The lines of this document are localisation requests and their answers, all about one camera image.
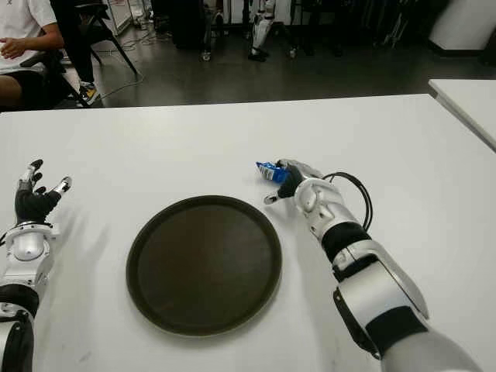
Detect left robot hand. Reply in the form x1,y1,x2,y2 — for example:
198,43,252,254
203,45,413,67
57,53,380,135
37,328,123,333
15,158,73,226

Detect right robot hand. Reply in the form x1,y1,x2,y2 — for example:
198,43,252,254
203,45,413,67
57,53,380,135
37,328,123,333
263,157,325,205

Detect blue Oreo cookie pack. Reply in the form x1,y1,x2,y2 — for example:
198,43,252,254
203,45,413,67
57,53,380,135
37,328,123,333
254,159,290,183

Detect round dark brown tray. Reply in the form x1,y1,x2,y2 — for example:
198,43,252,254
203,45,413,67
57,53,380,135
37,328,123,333
126,195,283,338

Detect black office chair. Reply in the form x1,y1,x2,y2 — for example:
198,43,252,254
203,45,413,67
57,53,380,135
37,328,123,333
19,48,90,109

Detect white humanoid robot legs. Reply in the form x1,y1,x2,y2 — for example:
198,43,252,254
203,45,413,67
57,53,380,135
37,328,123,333
247,0,278,61

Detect person in black trousers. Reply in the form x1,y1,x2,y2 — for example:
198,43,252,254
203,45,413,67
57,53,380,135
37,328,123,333
50,0,102,105

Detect black wheeled stand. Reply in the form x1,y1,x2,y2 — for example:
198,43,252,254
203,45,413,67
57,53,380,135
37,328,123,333
199,0,299,61

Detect seated person white shirt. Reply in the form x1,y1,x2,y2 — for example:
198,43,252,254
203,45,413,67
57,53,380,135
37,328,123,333
0,0,65,112

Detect black cabinet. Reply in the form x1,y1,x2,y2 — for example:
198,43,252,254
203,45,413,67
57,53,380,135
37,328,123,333
170,0,212,50

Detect black folding chair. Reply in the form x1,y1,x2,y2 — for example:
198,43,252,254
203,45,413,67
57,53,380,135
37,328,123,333
83,0,139,77

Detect white side table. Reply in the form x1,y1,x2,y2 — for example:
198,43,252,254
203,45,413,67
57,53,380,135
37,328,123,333
428,77,496,152

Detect white display board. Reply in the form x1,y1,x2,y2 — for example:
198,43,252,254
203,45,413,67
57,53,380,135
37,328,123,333
104,0,146,36

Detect white curved panel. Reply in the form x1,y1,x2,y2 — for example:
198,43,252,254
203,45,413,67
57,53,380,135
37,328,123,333
428,0,496,50

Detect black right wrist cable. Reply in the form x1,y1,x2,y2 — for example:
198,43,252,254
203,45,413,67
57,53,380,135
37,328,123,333
321,171,374,229

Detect white floor cable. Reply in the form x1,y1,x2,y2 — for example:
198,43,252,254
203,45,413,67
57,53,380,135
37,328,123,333
96,26,175,98

